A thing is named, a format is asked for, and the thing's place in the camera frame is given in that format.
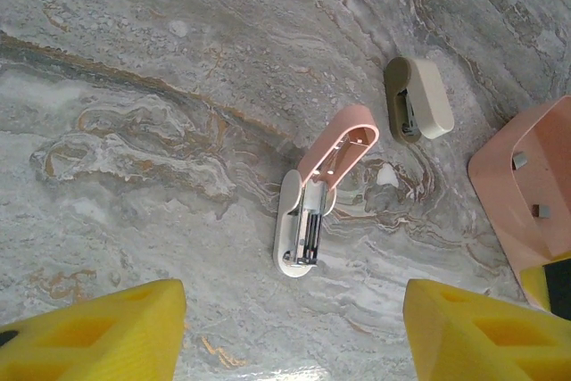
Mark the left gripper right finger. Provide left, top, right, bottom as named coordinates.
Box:
left=403, top=278, right=571, bottom=381

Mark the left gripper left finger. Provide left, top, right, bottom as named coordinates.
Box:
left=0, top=278, right=187, bottom=381

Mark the pink plastic tray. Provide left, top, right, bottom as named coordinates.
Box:
left=467, top=95, right=571, bottom=306

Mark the beige and olive stapler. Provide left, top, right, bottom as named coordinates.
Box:
left=383, top=56, right=455, bottom=145

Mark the pink and white stapler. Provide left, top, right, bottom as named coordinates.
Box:
left=272, top=104, right=381, bottom=278

